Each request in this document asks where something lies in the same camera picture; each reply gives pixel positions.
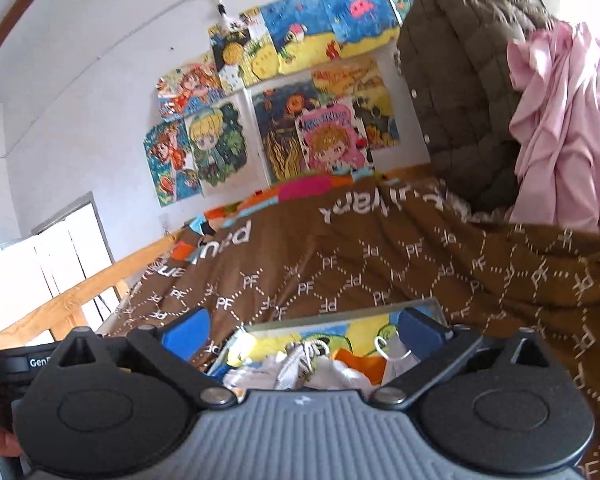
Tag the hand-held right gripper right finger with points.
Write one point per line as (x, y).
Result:
(420, 330)

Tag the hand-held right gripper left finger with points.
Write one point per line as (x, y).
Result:
(185, 332)

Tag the orange packet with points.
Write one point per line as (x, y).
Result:
(360, 365)

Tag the grey box with cartoon print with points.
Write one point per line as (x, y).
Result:
(340, 332)

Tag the white labelled plastic bag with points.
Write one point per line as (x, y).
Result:
(300, 370)

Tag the brown printed blanket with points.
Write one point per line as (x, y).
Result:
(380, 260)

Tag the orange-haired girl blue poster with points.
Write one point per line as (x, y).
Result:
(170, 165)

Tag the blond boy green poster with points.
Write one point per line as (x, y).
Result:
(215, 145)

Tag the pink-bordered boy cartoon poster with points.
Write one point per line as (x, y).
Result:
(332, 140)

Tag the dark seaweed fish painting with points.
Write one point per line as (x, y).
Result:
(277, 135)

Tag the pink cloth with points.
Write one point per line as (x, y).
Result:
(560, 135)

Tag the flying girl cartoon poster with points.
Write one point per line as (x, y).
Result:
(187, 85)

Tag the brown puffer jacket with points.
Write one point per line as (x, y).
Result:
(460, 85)

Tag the yellow orange landscape painting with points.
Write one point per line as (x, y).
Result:
(350, 77)

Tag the black and yellow moon poster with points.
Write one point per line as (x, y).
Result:
(240, 55)

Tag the pink jellyfish painting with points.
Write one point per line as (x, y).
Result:
(360, 15)

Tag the blue sea fish painting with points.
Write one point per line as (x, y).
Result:
(295, 30)

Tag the wooden bed rail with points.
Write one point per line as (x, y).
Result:
(70, 300)

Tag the white wall socket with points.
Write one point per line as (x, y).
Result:
(165, 222)

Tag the window with grey frame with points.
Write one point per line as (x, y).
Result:
(55, 260)

